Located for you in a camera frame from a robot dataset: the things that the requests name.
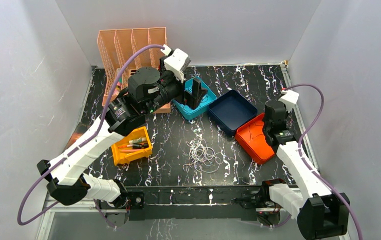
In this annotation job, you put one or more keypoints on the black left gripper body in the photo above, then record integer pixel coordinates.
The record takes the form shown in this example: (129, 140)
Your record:
(183, 93)

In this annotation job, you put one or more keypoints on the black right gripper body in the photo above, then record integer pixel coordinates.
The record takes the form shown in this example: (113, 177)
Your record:
(266, 127)

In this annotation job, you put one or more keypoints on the teal plastic tray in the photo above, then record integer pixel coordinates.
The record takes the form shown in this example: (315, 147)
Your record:
(190, 114)

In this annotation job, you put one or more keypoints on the orange plastic tray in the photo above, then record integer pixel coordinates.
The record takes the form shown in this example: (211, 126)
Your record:
(251, 137)

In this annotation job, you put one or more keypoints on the dark blue plastic tray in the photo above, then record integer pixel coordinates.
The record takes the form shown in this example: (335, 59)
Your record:
(231, 111)

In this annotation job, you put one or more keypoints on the yellow plastic parts bin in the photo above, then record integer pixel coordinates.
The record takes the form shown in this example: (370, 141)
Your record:
(136, 145)

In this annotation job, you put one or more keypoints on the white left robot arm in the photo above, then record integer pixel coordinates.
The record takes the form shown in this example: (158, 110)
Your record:
(67, 181)

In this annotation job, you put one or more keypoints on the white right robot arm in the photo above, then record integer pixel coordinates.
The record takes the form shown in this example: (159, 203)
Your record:
(318, 211)

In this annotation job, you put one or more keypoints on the pink tape roll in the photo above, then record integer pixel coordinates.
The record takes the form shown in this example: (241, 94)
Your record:
(119, 85)

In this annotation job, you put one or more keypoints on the peach plastic file organizer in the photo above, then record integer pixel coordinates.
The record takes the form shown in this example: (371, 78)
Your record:
(117, 45)

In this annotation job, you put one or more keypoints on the dark book with sunset cover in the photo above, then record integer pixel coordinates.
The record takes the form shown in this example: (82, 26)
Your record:
(80, 129)

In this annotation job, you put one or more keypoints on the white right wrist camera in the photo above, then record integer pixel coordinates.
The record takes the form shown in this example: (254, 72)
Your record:
(289, 98)

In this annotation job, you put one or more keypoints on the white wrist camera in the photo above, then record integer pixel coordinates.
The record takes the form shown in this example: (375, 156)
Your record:
(177, 62)
(289, 98)

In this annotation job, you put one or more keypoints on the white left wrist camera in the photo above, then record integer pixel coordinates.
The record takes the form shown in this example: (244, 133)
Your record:
(177, 62)

